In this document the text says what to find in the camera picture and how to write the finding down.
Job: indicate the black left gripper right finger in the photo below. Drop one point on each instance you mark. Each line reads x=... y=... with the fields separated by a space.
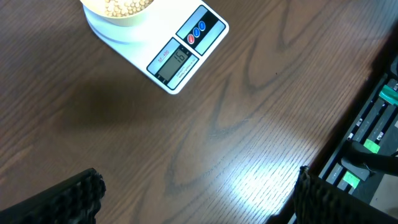
x=318 y=202

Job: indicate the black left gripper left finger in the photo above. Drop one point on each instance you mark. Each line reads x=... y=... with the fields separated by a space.
x=75 y=200

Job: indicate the white digital kitchen scale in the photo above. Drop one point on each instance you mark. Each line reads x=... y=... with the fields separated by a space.
x=170 y=45

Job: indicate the yellow plastic bowl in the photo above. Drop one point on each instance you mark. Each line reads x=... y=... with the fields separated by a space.
x=97 y=7

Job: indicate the soybeans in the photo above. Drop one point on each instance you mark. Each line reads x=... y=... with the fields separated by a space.
x=124 y=8

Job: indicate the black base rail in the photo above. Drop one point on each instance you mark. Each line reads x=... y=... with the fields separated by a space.
x=374 y=127

